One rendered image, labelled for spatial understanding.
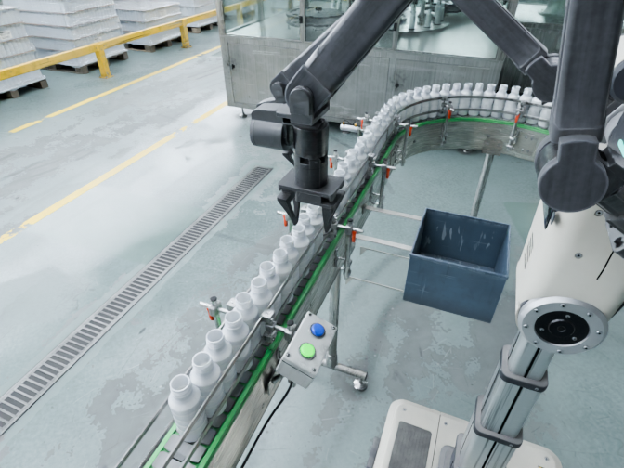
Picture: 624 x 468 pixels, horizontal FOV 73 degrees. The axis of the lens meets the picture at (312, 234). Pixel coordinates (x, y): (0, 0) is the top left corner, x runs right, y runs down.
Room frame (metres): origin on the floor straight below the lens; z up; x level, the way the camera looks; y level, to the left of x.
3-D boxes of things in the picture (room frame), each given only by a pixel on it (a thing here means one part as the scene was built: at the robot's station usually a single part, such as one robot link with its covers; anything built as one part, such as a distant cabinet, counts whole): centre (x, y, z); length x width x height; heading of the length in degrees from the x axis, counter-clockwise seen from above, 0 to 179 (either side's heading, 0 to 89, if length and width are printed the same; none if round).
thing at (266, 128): (0.66, 0.04, 1.60); 0.12 x 0.09 x 0.12; 69
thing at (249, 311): (0.69, 0.16, 1.08); 0.06 x 0.06 x 0.17
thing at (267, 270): (0.80, 0.11, 1.08); 0.06 x 0.06 x 0.17
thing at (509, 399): (0.67, -0.54, 0.74); 0.11 x 0.11 x 0.40; 68
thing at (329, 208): (0.64, -0.02, 1.44); 0.07 x 0.07 x 0.09; 68
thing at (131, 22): (8.60, 3.17, 0.33); 1.23 x 1.04 x 0.66; 67
